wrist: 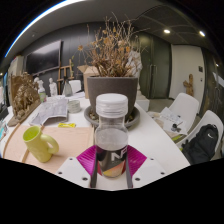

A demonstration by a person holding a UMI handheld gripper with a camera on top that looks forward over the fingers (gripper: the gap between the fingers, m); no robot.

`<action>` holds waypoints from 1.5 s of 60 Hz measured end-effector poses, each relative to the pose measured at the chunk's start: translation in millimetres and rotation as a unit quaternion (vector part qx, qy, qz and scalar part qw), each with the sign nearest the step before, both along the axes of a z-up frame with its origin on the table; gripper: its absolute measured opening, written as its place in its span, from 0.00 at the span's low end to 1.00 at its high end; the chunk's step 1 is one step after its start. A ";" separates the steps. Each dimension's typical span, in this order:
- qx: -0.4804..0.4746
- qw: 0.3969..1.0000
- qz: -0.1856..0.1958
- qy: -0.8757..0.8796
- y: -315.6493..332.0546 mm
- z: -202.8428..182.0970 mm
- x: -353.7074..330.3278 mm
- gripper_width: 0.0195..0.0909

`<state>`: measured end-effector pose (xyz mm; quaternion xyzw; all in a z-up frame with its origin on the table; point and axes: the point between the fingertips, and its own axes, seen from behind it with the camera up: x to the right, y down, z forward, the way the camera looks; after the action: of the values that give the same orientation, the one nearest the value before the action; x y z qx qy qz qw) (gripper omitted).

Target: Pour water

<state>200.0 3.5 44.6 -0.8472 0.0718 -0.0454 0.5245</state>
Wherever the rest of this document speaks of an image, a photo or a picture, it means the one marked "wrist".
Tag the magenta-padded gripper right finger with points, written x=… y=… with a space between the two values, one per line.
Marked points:
x=148 y=170

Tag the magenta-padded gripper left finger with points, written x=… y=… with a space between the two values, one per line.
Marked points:
x=75 y=170

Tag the clear drink bottle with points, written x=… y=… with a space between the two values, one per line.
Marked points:
x=111 y=143

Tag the light wooden board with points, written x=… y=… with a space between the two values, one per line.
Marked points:
x=73 y=140

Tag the yellow packet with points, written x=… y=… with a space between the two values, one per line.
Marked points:
x=66 y=125

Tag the yellow-green mug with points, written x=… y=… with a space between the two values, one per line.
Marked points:
x=35 y=141

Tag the grey plant saucer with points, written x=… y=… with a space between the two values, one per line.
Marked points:
x=133 y=120

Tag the white printed paper sheets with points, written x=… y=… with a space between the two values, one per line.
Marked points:
x=170 y=116

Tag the black backpack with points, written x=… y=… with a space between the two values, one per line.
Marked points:
x=201 y=143

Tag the grey printed newspaper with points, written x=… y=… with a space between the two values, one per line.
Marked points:
x=52 y=111

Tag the white chair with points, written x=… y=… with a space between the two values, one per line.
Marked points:
x=209 y=117
x=186 y=105
x=76 y=86

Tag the spray bottle with green label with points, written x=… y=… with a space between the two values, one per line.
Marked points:
x=42 y=96

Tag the white plaster figurine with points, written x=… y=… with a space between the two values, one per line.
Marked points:
x=53 y=87

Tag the dried plant in grey pot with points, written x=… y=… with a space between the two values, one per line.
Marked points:
x=111 y=91

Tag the brown carved relief sculpture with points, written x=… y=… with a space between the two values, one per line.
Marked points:
x=22 y=98

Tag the wooden standing figure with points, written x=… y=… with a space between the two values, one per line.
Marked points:
x=189 y=85

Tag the white plaster bust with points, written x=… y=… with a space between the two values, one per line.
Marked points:
x=37 y=82

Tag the cardboard box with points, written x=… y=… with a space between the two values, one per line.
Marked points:
x=87 y=75

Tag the wooden easel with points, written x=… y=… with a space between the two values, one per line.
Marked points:
x=63 y=68

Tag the tall white plaster statue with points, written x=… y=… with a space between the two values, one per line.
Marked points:
x=136 y=65

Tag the white cabinet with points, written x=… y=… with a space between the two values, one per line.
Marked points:
x=15 y=65

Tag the long ceiling light strip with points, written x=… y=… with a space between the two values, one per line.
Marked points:
x=33 y=21

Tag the dark wall screen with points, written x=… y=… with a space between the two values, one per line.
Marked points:
x=43 y=58

